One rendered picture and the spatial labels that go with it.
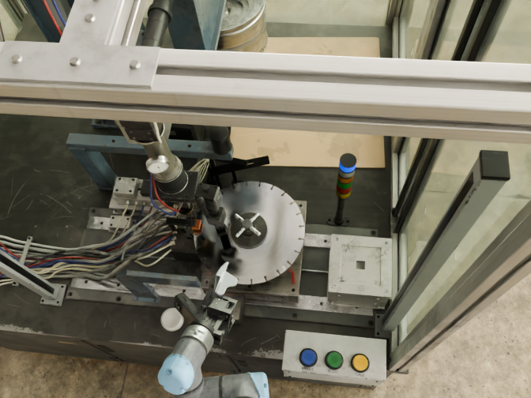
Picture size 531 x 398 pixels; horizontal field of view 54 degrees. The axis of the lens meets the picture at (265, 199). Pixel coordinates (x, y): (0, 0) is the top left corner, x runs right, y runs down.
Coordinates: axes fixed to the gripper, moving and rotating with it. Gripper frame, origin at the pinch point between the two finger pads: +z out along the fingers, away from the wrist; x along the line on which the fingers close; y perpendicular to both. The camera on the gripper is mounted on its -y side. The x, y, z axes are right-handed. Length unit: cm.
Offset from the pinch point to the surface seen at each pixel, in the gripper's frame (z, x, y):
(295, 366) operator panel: -5.0, -16.3, 24.9
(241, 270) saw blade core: 8.2, -1.1, 2.4
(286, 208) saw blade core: 26.7, 11.4, 8.7
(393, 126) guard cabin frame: -63, 80, 33
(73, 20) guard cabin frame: -65, 83, 5
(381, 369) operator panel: 0.4, -12.7, 46.9
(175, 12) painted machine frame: 10, 66, -22
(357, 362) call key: -0.5, -12.1, 40.3
